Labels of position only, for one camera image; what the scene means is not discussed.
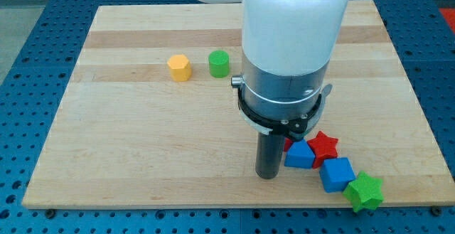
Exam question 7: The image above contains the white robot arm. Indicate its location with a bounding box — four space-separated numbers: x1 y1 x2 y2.
199 0 348 120

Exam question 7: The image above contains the blue triangle block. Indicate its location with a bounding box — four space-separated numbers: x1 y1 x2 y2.
284 139 316 169

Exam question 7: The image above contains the red star block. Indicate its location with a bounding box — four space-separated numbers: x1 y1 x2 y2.
306 131 338 169

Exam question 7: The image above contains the green star block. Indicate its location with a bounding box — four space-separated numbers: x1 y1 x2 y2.
343 171 384 213

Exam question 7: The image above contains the green cylinder block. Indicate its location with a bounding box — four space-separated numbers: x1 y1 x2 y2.
208 50 230 78

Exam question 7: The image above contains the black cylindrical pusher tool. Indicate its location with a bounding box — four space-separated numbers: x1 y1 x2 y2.
255 133 285 179

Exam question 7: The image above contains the yellow hexagon block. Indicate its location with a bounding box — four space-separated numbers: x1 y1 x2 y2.
167 54 192 82

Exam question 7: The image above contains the small red block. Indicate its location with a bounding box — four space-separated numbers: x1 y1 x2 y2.
283 138 294 152

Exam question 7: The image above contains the wooden board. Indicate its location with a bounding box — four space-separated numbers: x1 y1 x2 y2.
23 0 454 209

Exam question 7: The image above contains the blue cube block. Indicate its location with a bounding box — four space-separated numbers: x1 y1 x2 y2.
319 157 356 193

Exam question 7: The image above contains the black clamp ring mount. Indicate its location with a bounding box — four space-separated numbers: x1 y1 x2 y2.
231 75 333 142

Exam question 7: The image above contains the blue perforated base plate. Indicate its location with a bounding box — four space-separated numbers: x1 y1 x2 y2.
1 0 454 233

